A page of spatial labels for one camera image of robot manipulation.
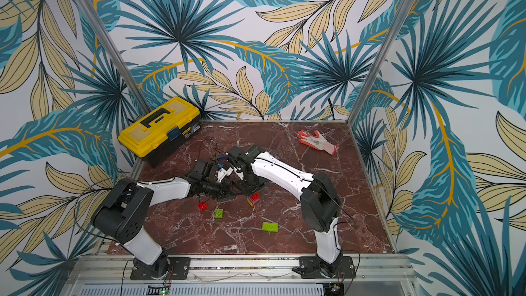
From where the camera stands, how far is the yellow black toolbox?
2.95 ft

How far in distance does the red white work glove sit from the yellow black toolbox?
570 mm

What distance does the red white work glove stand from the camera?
1.09m

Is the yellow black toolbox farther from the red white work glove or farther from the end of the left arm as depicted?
the red white work glove
